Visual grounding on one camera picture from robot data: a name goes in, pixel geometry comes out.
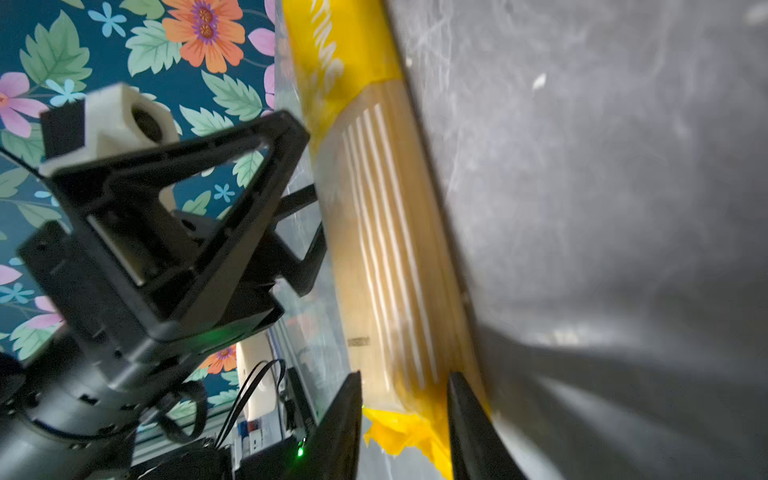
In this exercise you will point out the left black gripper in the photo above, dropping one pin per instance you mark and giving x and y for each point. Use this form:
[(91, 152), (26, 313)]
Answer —
[(148, 290)]

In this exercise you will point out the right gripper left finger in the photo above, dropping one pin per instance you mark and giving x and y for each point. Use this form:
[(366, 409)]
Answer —
[(332, 450)]

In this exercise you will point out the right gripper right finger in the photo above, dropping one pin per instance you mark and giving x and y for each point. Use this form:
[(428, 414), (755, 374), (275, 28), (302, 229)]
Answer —
[(477, 452)]

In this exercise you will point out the yellow pasta bag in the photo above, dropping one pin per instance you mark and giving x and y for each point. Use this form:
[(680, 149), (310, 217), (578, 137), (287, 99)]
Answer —
[(403, 318)]

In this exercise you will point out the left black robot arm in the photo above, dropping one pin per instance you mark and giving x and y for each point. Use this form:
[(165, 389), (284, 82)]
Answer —
[(66, 420)]

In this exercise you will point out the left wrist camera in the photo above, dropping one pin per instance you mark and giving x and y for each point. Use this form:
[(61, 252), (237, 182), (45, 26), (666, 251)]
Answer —
[(108, 122)]

